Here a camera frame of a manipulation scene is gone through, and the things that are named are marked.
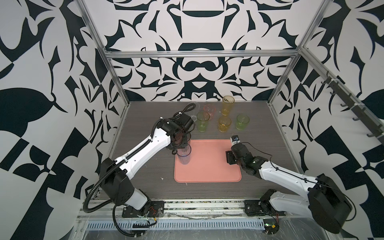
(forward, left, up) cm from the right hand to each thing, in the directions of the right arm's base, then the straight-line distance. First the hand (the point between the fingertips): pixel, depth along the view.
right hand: (231, 151), depth 87 cm
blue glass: (-6, +26, +8) cm, 28 cm away
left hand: (0, +28, +12) cm, 30 cm away
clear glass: (+7, +21, +29) cm, 36 cm away
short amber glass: (+22, +1, -3) cm, 23 cm away
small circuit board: (-35, -14, -8) cm, 39 cm away
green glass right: (+21, -11, +1) cm, 24 cm away
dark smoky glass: (-3, +25, +20) cm, 32 cm away
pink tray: (-4, +13, -9) cm, 16 cm away
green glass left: (+25, +15, -2) cm, 30 cm away
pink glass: (+34, +9, -1) cm, 35 cm away
